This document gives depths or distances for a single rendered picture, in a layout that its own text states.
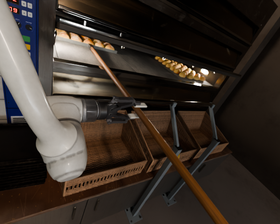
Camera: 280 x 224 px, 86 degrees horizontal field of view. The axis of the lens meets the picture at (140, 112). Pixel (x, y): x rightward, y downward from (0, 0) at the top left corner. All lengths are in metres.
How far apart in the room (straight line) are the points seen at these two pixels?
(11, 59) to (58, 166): 0.25
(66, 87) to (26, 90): 0.77
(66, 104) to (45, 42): 0.54
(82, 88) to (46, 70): 0.24
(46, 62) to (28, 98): 0.70
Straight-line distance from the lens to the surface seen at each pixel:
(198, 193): 0.52
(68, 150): 0.43
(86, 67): 1.08
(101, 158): 1.24
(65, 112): 0.53
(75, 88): 1.14
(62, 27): 0.85
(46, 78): 1.09
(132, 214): 1.75
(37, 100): 0.37
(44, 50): 1.03
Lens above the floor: 1.54
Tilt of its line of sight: 30 degrees down
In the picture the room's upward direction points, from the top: 23 degrees clockwise
